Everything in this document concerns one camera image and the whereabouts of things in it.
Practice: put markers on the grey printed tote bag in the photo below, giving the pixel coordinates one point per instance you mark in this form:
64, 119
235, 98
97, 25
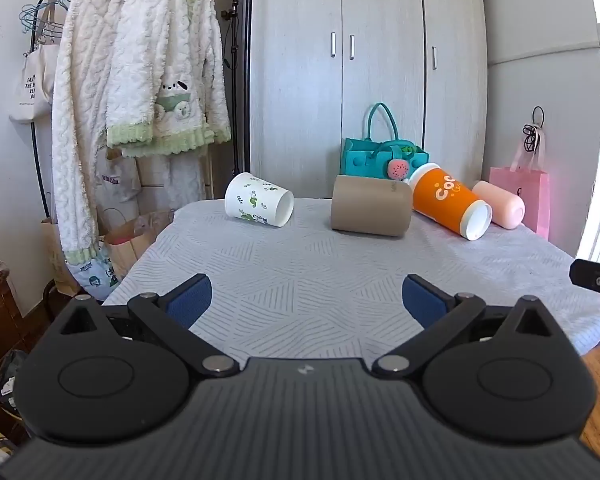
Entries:
117, 180

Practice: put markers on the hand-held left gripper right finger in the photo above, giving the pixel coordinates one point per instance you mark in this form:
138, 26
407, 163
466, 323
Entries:
422, 302

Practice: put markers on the white blue printed bag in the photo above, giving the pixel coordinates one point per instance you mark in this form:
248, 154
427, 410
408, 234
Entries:
92, 275

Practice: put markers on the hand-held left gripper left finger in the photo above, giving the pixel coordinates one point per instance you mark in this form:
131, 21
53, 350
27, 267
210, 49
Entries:
190, 302

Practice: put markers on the dark bag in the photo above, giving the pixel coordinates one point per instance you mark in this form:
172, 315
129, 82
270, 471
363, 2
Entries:
10, 380

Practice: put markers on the pink watermelon charm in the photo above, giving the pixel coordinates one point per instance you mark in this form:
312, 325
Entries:
399, 169

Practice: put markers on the white cup with green leaves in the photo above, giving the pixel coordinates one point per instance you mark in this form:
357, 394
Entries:
257, 200

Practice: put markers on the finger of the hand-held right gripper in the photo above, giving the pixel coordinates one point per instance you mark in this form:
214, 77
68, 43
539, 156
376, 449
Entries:
597, 277

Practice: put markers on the grey wardrobe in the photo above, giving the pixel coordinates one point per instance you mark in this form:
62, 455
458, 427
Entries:
295, 85

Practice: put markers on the tan cup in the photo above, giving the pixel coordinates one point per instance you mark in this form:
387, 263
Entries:
370, 207

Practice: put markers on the white fluffy jacket green trim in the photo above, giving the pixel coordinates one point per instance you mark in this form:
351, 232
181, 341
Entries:
180, 35

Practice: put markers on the pink paper bag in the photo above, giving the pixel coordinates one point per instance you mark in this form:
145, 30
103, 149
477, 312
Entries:
532, 195

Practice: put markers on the orange cup with white lid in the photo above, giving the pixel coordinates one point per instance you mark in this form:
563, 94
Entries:
442, 197

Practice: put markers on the grey patterned tablecloth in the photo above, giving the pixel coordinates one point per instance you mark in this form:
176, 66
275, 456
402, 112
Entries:
305, 265

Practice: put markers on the long white fluffy robe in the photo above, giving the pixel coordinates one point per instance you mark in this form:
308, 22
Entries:
80, 135

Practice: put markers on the pink cup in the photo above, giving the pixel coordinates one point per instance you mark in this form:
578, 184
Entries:
505, 205

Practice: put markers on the teal felt tote bag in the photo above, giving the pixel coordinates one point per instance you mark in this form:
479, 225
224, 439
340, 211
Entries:
360, 160

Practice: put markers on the white canvas tote bag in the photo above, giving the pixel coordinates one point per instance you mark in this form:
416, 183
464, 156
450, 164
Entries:
30, 85

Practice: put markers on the black clothes rack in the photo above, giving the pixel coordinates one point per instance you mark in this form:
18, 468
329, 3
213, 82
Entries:
33, 140

